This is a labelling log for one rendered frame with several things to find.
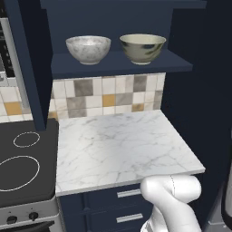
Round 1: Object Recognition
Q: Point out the navy cabinet door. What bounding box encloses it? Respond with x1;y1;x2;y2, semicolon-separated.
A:
4;0;54;131

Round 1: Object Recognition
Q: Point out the cream bowl with green pattern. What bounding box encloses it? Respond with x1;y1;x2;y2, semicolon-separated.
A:
119;33;168;65

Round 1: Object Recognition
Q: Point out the grey marbled bowl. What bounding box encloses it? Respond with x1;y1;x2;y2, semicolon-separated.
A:
65;35;111;65

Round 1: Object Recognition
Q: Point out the navy drawer front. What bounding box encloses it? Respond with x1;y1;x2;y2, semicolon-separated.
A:
58;183;147;214
62;206;153;232

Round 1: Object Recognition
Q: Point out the tall navy cupboard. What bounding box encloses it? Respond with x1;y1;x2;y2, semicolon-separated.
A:
160;0;232;232

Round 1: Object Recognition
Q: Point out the black hob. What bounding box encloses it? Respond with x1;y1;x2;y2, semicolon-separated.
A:
0;118;60;209

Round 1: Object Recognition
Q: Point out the grey and black microwave oven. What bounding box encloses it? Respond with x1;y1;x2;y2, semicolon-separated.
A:
0;0;30;111

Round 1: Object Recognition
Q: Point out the black oven knob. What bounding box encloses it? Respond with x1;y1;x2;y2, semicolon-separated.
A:
6;215;18;226
28;211;40;222

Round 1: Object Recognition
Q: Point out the navy wall cabinet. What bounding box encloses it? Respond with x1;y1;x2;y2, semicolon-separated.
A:
39;0;208;80

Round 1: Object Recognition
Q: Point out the silver drawer handle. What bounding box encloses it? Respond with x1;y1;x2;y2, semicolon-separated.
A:
116;188;142;199
116;213;144;224

